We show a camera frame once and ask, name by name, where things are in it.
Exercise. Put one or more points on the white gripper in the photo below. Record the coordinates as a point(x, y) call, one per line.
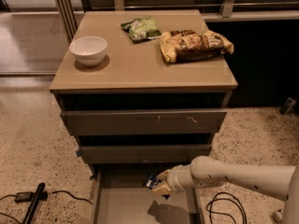
point(175, 180)

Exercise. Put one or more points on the dark blue rxbar wrapper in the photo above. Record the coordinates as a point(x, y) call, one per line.
point(151, 181)

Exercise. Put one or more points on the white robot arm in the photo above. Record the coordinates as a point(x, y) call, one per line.
point(277, 181)

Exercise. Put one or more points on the middle grey drawer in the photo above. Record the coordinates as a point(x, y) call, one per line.
point(142, 154)

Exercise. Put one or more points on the open bottom grey drawer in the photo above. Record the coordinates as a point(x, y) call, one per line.
point(120, 197)

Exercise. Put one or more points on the top grey drawer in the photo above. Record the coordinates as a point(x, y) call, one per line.
point(134, 122)

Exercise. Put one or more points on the grey drawer cabinet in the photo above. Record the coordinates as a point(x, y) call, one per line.
point(136, 77)

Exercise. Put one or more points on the white power strip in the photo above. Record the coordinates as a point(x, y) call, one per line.
point(277, 216)

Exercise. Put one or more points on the black rod on floor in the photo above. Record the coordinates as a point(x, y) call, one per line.
point(39, 195)

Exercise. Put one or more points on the yellow brown chip bag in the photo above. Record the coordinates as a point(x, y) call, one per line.
point(187, 46)

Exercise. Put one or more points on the small grey floor device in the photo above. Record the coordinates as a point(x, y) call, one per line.
point(288, 106)

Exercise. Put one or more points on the black power adapter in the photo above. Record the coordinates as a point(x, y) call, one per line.
point(23, 197)

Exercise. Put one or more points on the white ceramic bowl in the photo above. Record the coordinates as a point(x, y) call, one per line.
point(89, 50)

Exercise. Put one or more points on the green snack bag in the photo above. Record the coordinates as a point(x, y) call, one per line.
point(141, 29)

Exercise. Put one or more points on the metal shelving frame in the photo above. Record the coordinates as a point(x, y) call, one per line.
point(271, 14)

